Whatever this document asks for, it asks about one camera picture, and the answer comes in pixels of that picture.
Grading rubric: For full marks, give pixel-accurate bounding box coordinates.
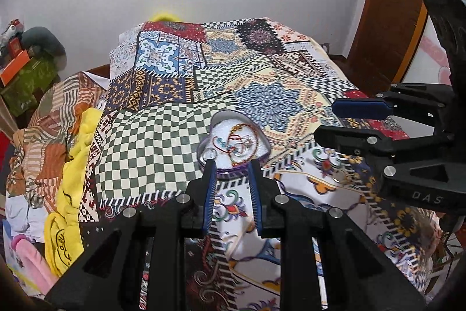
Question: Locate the red cloth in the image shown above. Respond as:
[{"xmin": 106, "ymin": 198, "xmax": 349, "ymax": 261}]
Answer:
[{"xmin": 0, "ymin": 132, "xmax": 16, "ymax": 196}]

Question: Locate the orange flat box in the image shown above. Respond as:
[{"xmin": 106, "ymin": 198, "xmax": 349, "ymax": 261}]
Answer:
[{"xmin": 0, "ymin": 49, "xmax": 31, "ymax": 86}]

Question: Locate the brown wooden door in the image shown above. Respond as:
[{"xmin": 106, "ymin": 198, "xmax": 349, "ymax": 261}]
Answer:
[{"xmin": 346, "ymin": 0, "xmax": 437, "ymax": 96}]

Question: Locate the pile of clothes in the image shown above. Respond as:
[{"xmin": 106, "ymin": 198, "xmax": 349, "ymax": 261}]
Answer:
[{"xmin": 0, "ymin": 19, "xmax": 26, "ymax": 53}]

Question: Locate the white sliding wardrobe door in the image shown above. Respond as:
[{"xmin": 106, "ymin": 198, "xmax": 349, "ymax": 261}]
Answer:
[{"xmin": 400, "ymin": 0, "xmax": 466, "ymax": 86}]

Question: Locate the white cloth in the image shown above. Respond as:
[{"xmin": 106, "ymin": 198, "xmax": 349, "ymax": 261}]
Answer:
[{"xmin": 3, "ymin": 192, "xmax": 49, "ymax": 243}]

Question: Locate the yellow fleece blanket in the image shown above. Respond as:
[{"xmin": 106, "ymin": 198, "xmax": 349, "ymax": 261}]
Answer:
[{"xmin": 44, "ymin": 107, "xmax": 105, "ymax": 279}]

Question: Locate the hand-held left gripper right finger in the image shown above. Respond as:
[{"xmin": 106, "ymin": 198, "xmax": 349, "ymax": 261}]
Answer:
[{"xmin": 248, "ymin": 160, "xmax": 427, "ymax": 311}]

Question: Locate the striped orange bedding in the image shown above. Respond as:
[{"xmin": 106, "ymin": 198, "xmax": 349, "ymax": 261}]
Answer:
[{"xmin": 7, "ymin": 72, "xmax": 110, "ymax": 210}]

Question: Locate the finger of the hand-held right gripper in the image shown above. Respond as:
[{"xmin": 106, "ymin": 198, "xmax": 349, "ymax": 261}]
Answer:
[
  {"xmin": 314, "ymin": 125, "xmax": 456, "ymax": 158},
  {"xmin": 331, "ymin": 82, "xmax": 456, "ymax": 126}
]

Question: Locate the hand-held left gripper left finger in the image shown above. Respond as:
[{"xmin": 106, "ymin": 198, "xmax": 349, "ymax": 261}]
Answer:
[{"xmin": 44, "ymin": 159, "xmax": 219, "ymax": 311}]

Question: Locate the pink cloth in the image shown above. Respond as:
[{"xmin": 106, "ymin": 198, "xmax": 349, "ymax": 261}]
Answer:
[{"xmin": 11, "ymin": 233, "xmax": 59, "ymax": 298}]

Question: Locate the purple heart-shaped jewelry box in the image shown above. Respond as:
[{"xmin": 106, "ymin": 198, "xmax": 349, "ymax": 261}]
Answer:
[{"xmin": 197, "ymin": 110, "xmax": 272, "ymax": 181}]

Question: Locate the dark green pillow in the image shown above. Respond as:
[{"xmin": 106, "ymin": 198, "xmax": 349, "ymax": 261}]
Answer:
[{"xmin": 20, "ymin": 26, "xmax": 68, "ymax": 70}]

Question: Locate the silver ring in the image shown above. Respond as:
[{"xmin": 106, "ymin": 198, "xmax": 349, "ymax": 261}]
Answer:
[{"xmin": 199, "ymin": 147, "xmax": 219, "ymax": 169}]

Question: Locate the yellow plush item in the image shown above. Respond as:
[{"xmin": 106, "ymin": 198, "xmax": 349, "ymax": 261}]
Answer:
[{"xmin": 150, "ymin": 10, "xmax": 183, "ymax": 23}]

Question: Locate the gold bead bracelet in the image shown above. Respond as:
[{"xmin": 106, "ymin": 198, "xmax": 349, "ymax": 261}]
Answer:
[{"xmin": 229, "ymin": 123, "xmax": 253, "ymax": 137}]

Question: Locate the green patterned cloth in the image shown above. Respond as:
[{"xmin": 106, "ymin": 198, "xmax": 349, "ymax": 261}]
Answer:
[{"xmin": 0, "ymin": 56, "xmax": 61, "ymax": 117}]

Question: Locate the patchwork printed blanket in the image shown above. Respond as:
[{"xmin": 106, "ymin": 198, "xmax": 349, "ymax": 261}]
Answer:
[{"xmin": 78, "ymin": 17, "xmax": 452, "ymax": 311}]

